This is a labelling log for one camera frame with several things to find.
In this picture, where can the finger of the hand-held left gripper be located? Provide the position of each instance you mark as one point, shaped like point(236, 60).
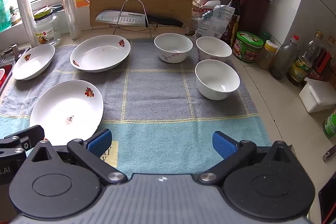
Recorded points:
point(34, 133)

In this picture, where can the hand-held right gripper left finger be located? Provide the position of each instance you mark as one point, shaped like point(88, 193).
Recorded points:
point(101, 141)

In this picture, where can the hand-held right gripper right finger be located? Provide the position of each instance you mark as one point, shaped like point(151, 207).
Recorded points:
point(223, 144)

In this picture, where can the white fruit-print plate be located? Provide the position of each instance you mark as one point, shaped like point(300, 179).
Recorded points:
point(65, 106)
point(32, 62)
point(99, 56)

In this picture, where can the plain white bowl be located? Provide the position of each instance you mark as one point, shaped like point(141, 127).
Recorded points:
point(217, 82)

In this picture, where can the white bowl with pink print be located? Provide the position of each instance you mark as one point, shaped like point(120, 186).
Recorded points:
point(214, 47)
point(173, 49)

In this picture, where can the red basin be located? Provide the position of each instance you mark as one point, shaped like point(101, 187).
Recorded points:
point(2, 77)

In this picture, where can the grey and teal checked towel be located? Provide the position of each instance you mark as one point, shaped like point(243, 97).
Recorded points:
point(157, 98)

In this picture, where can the metal faucet knob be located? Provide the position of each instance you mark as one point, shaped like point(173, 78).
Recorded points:
point(11, 49)

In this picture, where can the yellow-lid spice jar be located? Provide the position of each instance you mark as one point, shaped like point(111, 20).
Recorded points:
point(266, 57)

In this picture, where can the green-lid sauce tub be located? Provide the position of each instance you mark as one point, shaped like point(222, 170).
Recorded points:
point(246, 49)

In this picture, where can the glass jar with green lid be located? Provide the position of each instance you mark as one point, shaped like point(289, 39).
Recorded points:
point(48, 32)

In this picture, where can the white plastic box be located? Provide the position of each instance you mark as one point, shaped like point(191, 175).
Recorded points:
point(315, 98)

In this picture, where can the grey bottle with red cap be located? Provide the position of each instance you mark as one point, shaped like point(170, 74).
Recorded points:
point(284, 61)

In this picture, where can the oil bottle with green label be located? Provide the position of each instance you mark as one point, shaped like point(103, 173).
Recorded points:
point(299, 66)

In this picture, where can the short plastic wrap roll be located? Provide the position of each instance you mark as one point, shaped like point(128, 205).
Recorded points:
point(26, 19)

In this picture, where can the small potted plant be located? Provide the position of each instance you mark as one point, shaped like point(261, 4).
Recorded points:
point(13, 16)

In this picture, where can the dark flat object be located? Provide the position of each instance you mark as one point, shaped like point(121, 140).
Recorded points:
point(328, 200)

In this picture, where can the white printed food bag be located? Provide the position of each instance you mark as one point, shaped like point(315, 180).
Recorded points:
point(215, 23)

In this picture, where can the green plastic basket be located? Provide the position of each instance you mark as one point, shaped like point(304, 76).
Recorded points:
point(4, 14)

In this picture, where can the red and white food bag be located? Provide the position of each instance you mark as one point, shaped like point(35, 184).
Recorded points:
point(195, 19)

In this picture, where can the tall plastic wrap roll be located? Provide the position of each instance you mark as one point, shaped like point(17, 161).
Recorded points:
point(70, 8)

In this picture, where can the red plastic holder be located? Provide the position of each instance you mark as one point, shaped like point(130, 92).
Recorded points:
point(323, 61)

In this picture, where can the green binder clip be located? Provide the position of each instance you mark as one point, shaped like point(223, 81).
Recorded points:
point(207, 13)

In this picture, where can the dark red knife block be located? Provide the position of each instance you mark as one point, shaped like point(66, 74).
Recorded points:
point(253, 14)

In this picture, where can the dark soy sauce bottle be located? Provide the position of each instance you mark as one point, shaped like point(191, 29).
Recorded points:
point(236, 3)

